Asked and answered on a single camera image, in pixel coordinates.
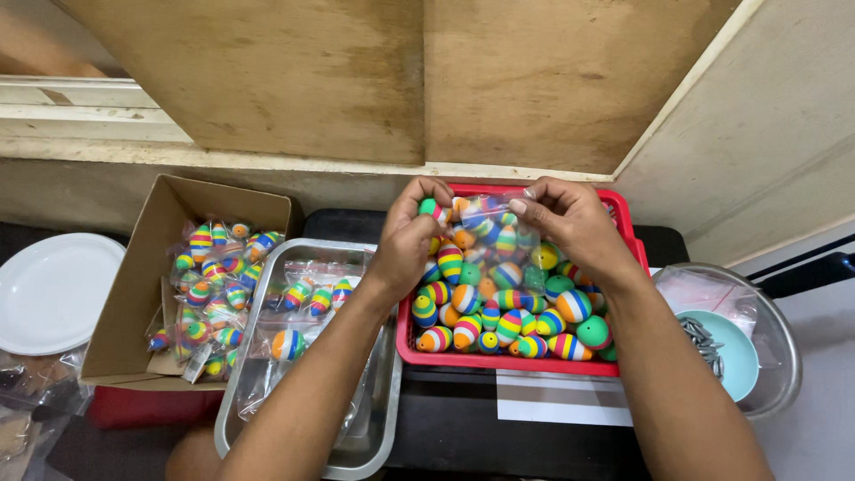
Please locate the brown cardboard box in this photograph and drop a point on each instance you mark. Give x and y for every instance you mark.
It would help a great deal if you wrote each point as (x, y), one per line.
(123, 314)

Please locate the stainless steel tray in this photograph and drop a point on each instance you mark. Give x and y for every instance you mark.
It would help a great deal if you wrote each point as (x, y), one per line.
(374, 427)

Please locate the pile of bagged floats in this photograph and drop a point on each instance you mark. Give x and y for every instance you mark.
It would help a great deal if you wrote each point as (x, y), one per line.
(207, 294)

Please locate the heap of striped floats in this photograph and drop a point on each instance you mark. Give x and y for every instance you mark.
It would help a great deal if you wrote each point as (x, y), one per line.
(507, 307)

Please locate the teal plastic bowl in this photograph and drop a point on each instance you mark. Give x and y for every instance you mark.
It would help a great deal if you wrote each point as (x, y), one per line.
(738, 357)

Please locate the crumpled clear plastic bag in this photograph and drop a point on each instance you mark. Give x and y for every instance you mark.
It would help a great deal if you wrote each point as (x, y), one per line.
(33, 401)

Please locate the red box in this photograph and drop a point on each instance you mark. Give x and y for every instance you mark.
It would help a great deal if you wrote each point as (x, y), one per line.
(147, 407)

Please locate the bundle of empty clear bags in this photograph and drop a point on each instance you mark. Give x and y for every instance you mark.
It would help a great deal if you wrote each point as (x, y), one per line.
(701, 290)

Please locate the white round plate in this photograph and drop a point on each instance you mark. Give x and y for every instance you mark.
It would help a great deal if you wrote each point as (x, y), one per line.
(53, 294)

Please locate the red plastic basket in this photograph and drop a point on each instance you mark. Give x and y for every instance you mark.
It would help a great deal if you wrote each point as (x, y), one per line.
(427, 351)

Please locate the bag with three floats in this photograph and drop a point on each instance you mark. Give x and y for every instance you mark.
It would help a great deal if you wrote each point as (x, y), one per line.
(317, 290)

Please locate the pile of metal sinkers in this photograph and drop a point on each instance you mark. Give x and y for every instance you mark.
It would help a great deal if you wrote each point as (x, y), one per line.
(705, 344)

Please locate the clear zip plastic bag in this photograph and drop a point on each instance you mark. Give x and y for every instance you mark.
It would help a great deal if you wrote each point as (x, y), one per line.
(491, 204)

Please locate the green-tipped striped foam float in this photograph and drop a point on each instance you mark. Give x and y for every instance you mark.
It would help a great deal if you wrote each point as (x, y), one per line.
(433, 210)

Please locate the bag with orange-white float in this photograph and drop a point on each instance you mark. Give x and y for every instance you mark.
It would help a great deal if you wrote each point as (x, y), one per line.
(284, 347)

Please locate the black bar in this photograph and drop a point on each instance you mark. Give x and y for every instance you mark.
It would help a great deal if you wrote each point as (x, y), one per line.
(811, 274)

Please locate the plywood board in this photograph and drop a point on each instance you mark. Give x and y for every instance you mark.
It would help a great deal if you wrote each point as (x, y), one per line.
(401, 73)

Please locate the person's knee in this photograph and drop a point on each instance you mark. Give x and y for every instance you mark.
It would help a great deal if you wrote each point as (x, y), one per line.
(194, 457)

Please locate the person's left hand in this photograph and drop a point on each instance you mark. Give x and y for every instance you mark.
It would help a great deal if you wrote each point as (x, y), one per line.
(397, 247)

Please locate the person's right hand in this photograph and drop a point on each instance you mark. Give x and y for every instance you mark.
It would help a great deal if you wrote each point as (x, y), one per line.
(581, 227)

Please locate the stainless steel bowl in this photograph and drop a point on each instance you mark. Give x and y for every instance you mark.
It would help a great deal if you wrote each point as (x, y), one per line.
(781, 347)

